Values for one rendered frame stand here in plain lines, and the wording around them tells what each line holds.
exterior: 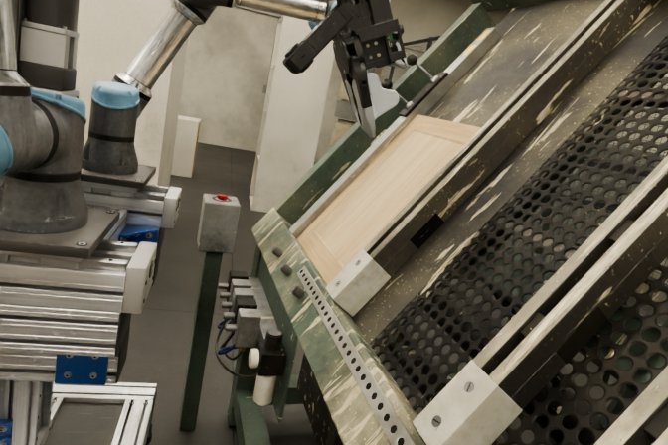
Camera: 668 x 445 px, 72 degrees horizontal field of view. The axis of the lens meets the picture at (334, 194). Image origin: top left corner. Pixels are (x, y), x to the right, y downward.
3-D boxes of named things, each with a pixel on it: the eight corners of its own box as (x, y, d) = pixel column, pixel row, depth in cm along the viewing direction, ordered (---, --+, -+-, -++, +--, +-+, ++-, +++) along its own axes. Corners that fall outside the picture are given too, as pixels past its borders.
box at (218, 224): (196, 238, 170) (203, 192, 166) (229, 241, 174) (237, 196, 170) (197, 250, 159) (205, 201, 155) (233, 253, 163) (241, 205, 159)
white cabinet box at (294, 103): (249, 196, 557) (277, 21, 515) (295, 203, 571) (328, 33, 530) (250, 210, 500) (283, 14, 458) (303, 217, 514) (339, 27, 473)
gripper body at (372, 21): (408, 62, 63) (387, -32, 59) (349, 79, 62) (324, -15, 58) (390, 64, 70) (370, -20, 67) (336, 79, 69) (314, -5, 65)
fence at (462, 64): (296, 236, 154) (288, 228, 153) (492, 37, 157) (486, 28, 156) (300, 241, 150) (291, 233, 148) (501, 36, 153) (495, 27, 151)
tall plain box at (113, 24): (93, 208, 408) (113, 1, 372) (165, 216, 423) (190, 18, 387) (58, 241, 322) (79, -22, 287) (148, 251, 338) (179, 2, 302)
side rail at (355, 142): (292, 223, 180) (272, 206, 175) (487, 26, 183) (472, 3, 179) (295, 228, 174) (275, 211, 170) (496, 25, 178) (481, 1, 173)
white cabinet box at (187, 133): (149, 164, 621) (155, 110, 606) (193, 171, 636) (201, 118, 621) (143, 170, 578) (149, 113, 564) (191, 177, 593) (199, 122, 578)
